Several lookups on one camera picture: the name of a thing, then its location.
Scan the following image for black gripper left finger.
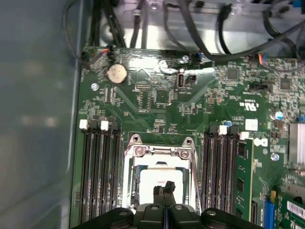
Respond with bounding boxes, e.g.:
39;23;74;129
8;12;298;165
71;185;166;229

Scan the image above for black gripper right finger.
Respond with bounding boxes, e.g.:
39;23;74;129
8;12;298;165
165;181;258;229

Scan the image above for silver CPU chip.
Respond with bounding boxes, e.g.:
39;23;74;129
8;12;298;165
139;168;185;206

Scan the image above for metal socket locking lever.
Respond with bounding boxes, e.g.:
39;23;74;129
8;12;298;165
184;137;203;212
122;143;133;210

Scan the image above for metal socket cover frame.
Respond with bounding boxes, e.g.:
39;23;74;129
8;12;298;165
130;152;195;210

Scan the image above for CPU socket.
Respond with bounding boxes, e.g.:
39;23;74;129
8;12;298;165
122;133;203;213

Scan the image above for installed RAM stick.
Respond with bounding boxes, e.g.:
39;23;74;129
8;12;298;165
234;138;254;222

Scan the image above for blue expansion slot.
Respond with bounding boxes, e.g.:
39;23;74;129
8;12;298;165
263;199;276;229

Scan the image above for green motherboard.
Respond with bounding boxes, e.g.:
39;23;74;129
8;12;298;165
70;46;305;229

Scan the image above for white motherboard sticker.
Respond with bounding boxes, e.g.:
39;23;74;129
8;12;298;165
244;118;259;131

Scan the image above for silver internal USB port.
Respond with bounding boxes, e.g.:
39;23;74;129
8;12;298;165
175;68;186;89

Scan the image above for silver finned heatsink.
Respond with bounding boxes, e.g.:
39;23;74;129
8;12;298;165
288;123;305;165

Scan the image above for silver coin battery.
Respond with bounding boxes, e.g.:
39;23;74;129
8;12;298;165
106;63;129;86

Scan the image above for black open PC case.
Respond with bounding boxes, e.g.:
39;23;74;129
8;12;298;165
0;0;305;229

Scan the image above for black cable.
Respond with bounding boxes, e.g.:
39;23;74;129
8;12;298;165
62;0;112;66
218;3;233;54
177;0;305;63
101;0;127;48
130;8;146;48

